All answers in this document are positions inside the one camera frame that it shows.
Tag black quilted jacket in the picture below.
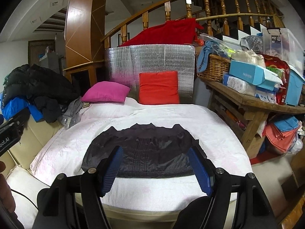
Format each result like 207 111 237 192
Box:
81 123 199 178

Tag black clothes pile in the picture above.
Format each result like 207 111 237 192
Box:
1 64 80 123

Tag blue garment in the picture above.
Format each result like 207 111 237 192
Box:
1 97 44 122

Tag white embossed bed blanket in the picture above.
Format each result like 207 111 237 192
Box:
30 98 252 212

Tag cream leather sofa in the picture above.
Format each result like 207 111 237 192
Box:
1 117 62 228

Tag grey garment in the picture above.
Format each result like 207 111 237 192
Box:
58 97 83 130

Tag folded coral and blue cloths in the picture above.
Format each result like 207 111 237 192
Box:
263 115 302 154

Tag wooden side table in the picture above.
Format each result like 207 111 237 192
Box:
197 74 304 159

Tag magenta pillow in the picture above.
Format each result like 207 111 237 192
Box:
81 81 130 103

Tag wooden pillar cabinet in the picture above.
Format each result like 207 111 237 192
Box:
65 0 106 93

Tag white tissue pack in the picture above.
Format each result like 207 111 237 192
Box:
223 74 256 96

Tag blue fashion box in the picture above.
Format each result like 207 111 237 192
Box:
229 60 283 91

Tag silver foil insulation board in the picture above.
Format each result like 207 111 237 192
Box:
105 44 195 104

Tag light blue bin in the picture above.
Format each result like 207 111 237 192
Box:
285 66 304 106

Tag wicker basket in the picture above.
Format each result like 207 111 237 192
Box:
197 54 231 82

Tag red pillow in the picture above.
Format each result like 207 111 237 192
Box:
139 71 180 105

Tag red snack bag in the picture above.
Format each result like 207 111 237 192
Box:
263 54 290 105

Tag light blue cloth in basket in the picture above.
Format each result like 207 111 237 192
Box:
197 40 230 73

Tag clear plastic storage box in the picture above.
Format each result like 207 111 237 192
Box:
262 28 304 76

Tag red blanket on railing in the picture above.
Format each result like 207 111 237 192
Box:
121 18 204 47

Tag wooden stair railing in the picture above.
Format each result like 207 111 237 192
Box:
101 0 284 48

